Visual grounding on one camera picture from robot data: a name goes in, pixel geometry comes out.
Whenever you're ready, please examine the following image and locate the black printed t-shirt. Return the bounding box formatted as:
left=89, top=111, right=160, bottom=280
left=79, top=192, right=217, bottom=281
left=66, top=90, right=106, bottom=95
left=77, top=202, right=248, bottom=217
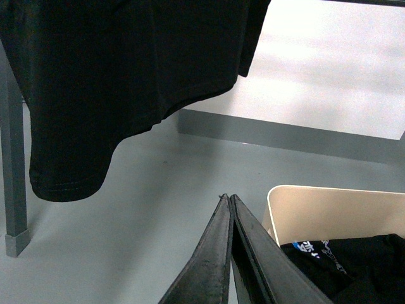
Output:
left=281, top=234, right=404, bottom=303

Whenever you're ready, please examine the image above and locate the black hanging garment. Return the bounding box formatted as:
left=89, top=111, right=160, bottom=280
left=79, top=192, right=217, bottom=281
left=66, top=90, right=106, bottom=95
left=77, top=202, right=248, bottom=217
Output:
left=1, top=1, right=270, bottom=202

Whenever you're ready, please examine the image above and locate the grey metal rack leg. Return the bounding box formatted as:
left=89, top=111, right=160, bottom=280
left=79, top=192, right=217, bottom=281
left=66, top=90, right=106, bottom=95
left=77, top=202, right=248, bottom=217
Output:
left=1, top=46, right=30, bottom=258

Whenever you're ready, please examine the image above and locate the beige plastic laundry hamper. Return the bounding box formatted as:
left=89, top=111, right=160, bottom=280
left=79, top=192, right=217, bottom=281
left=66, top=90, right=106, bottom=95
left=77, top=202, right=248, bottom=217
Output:
left=262, top=185, right=404, bottom=246

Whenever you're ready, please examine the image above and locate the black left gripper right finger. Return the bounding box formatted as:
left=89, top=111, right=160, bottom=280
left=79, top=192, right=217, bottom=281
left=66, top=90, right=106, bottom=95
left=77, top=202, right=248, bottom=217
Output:
left=230, top=194, right=332, bottom=304

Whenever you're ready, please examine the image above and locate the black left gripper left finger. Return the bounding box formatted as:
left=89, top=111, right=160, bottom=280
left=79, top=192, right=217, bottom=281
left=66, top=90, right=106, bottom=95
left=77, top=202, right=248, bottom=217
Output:
left=159, top=194, right=233, bottom=304

